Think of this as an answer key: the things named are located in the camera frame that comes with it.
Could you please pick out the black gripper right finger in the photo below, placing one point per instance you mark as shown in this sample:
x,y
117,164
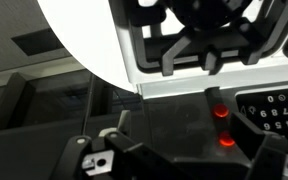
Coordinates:
x,y
267,151

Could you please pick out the lower right orange button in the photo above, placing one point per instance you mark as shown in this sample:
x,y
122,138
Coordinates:
x,y
220,111

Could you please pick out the top right orange button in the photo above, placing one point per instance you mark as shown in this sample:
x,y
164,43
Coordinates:
x,y
225,139

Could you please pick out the round white table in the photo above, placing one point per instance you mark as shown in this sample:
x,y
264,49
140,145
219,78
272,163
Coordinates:
x,y
86,29

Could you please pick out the grey toy stove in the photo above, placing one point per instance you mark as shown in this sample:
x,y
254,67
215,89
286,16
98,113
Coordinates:
x,y
179,121

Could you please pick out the black keypad display panel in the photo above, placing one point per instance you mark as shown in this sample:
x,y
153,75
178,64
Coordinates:
x,y
268,110

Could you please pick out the orange button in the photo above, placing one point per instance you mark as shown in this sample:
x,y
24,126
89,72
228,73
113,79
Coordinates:
x,y
220,111
225,139

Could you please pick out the black burner grate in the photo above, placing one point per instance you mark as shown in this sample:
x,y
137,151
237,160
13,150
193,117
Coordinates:
x,y
178,34

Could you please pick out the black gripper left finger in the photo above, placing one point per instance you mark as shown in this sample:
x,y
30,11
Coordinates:
x,y
113,157

